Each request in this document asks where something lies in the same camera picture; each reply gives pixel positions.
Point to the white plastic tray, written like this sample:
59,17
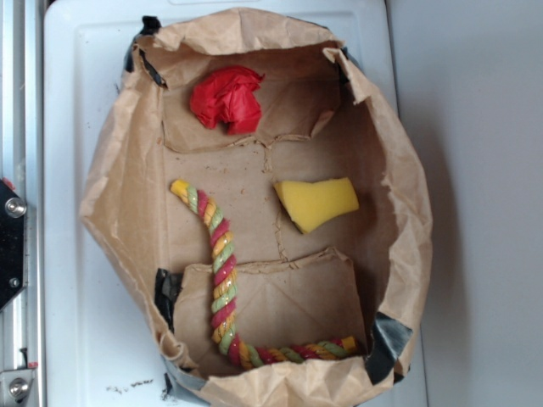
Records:
100,350

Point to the brown paper bag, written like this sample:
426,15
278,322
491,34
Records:
334,313

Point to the aluminium frame rail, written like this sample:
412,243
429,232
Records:
22,321

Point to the crumpled red paper ball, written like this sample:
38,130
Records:
227,95

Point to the yellow sponge piece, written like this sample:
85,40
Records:
311,204

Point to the black mounting bracket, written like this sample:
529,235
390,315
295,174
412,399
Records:
12,244

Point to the silver corner bracket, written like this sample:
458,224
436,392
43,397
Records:
17,388

